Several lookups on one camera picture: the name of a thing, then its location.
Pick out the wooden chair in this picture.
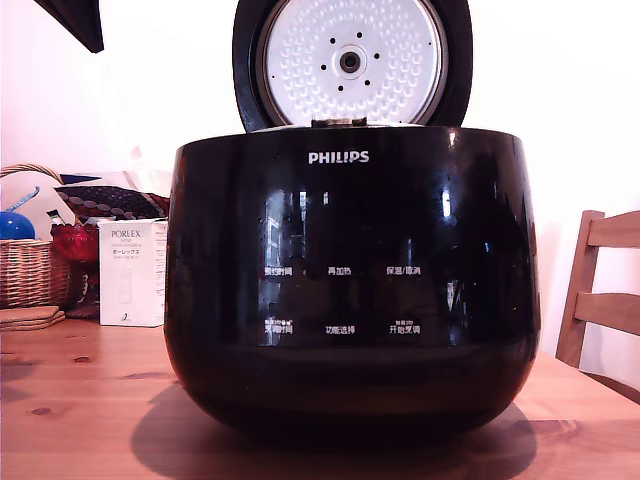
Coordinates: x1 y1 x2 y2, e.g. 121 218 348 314
554 209 640 401

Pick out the white Porlex box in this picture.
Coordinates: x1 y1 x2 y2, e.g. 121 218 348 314
96 216 169 328

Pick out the black Philips rice cooker body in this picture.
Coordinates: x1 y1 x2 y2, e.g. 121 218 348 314
163 124 542 444

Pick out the red glass footed bowl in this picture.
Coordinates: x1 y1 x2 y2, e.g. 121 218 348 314
50 222 100 319

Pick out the black rice cooker lid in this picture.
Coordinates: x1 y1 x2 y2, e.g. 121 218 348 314
232 0 474 134

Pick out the white cloth with blue print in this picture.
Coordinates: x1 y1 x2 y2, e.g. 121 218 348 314
0 171 77 241

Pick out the cork coaster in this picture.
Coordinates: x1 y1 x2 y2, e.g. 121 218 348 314
0 314 67 332
0 305 66 324

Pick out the woven wicker basket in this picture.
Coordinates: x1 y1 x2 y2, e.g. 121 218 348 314
0 163 75 310

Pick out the dark patterned cushion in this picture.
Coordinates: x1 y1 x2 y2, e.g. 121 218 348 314
54 184 172 222

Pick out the blue ball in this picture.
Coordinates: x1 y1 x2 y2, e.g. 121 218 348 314
0 210 38 241

